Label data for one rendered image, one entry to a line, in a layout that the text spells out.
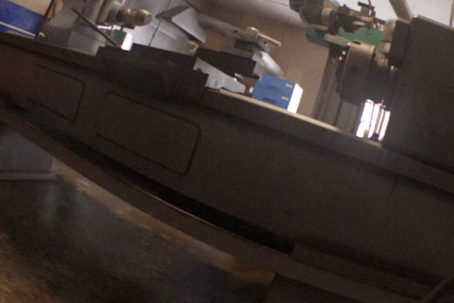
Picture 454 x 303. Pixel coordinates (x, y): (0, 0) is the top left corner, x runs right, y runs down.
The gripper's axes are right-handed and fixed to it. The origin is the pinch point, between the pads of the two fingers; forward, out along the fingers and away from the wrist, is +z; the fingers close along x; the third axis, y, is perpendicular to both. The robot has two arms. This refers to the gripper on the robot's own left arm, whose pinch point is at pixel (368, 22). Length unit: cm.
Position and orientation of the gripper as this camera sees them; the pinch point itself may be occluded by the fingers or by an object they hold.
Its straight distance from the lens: 162.5
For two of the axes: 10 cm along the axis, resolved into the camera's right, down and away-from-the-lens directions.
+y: 4.5, -8.6, 2.5
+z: 7.6, 2.2, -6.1
